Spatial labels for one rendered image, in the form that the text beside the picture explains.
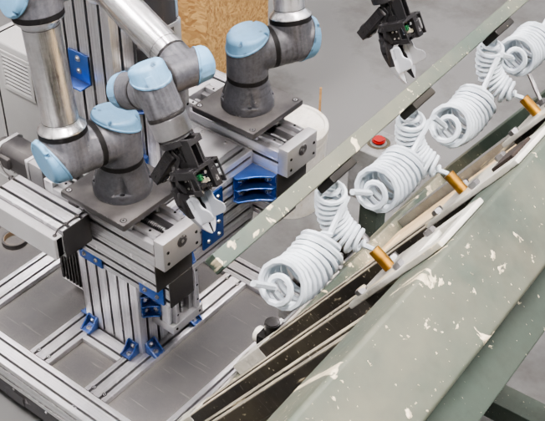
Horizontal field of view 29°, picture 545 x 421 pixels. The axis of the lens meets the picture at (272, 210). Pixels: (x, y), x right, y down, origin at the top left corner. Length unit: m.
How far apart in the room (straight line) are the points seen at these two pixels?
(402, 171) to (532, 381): 2.41
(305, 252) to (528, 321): 0.40
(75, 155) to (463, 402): 1.36
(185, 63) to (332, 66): 3.06
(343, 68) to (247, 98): 2.27
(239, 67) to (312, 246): 1.66
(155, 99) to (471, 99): 0.70
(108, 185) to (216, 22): 1.76
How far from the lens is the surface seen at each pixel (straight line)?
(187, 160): 2.01
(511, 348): 1.44
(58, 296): 3.61
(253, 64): 2.83
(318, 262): 1.20
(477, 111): 1.48
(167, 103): 1.98
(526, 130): 1.55
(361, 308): 1.61
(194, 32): 4.22
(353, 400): 1.00
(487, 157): 2.53
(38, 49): 2.36
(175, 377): 3.30
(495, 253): 1.18
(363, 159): 2.99
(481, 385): 1.39
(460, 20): 5.61
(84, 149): 2.48
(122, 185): 2.60
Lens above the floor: 2.67
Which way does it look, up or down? 39 degrees down
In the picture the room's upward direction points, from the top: 1 degrees clockwise
